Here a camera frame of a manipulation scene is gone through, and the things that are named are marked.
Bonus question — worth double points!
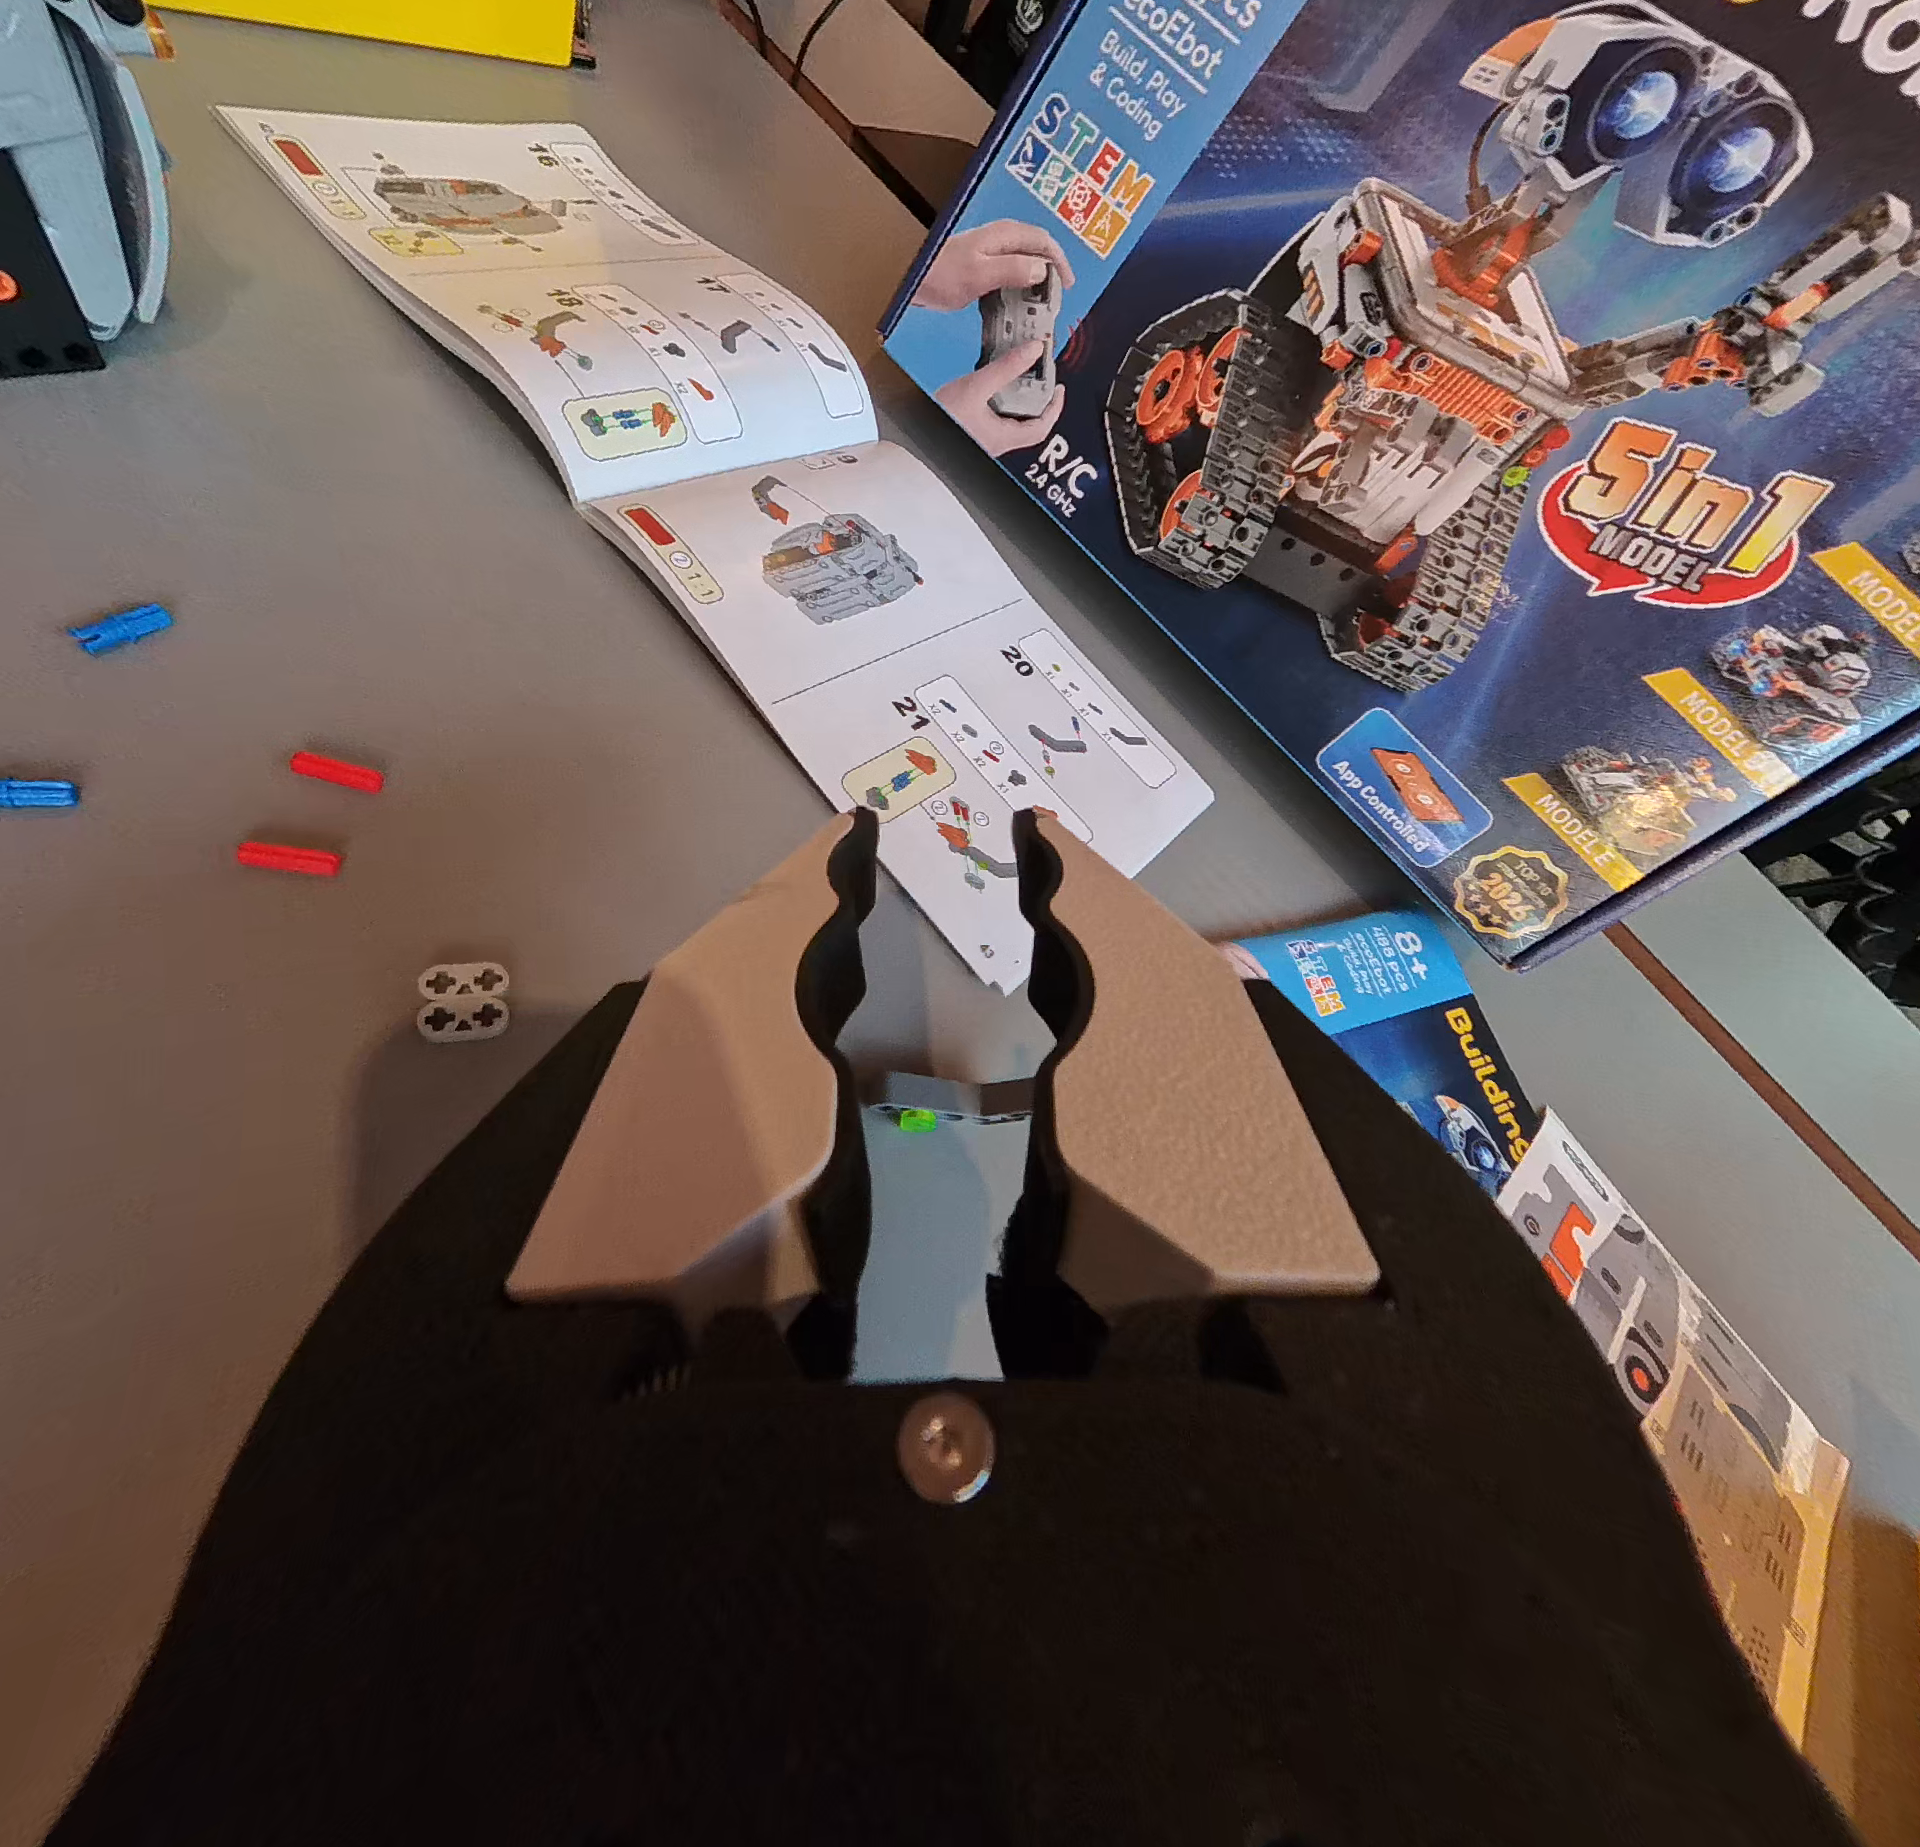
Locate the blue manual booklet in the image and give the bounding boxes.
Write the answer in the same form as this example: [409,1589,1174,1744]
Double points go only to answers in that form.
[1224,909,1539,1204]

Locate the black backpack with logo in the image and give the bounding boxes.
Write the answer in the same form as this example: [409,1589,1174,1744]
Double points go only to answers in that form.
[922,0,1115,109]

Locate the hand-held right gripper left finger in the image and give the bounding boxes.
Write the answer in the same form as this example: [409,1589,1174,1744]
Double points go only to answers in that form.
[507,809,881,1372]

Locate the grey desk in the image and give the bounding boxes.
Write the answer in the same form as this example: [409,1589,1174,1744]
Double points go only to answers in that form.
[0,0,1920,1847]

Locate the orange sticker sheets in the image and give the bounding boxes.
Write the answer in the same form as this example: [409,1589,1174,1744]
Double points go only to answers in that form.
[1501,1113,1855,1744]

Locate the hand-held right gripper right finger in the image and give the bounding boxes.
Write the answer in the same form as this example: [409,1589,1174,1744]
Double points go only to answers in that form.
[988,809,1382,1372]

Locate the blue robot kit box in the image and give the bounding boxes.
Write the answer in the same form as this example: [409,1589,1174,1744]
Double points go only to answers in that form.
[878,0,1920,970]

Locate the open instruction booklet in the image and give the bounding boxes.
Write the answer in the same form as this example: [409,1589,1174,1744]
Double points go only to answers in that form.
[217,105,1213,996]

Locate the dark grey beam with pins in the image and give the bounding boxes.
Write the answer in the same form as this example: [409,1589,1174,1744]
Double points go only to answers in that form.
[861,1070,1044,1136]

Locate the partly built robot model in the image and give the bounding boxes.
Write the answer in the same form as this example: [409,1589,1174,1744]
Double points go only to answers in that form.
[0,0,173,379]

